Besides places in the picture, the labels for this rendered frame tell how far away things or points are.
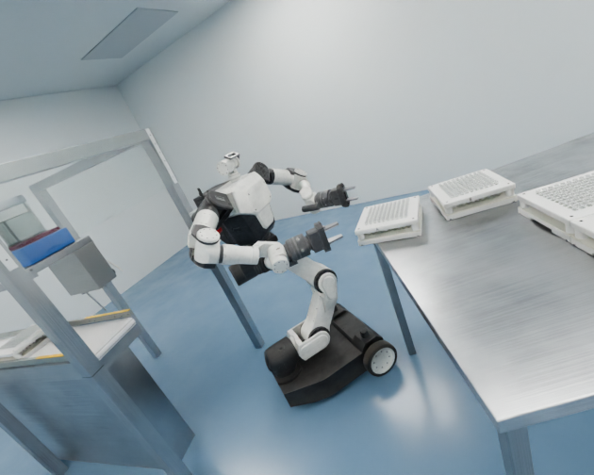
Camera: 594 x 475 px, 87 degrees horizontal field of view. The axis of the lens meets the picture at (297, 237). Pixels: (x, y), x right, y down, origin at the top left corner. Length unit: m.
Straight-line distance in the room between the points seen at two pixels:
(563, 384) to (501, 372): 0.09
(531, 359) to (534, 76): 3.50
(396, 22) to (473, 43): 0.80
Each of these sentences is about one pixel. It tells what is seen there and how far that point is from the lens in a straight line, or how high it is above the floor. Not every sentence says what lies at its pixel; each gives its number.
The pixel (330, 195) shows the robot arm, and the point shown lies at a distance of 1.57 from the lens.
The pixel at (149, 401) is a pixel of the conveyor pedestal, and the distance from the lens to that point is 2.04.
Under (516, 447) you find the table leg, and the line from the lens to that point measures 0.82.
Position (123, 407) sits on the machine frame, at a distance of 1.69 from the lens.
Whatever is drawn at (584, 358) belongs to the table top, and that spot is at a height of 0.89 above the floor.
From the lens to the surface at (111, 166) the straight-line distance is 1.82.
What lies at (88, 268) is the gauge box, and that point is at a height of 1.20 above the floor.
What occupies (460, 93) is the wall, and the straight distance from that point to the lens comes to 4.03.
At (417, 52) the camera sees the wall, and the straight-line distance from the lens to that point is 4.02.
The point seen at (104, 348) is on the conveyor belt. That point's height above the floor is 0.87.
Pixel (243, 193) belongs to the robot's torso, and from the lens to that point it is 1.41.
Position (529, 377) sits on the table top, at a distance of 0.76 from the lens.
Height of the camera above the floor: 1.48
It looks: 21 degrees down
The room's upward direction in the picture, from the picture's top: 23 degrees counter-clockwise
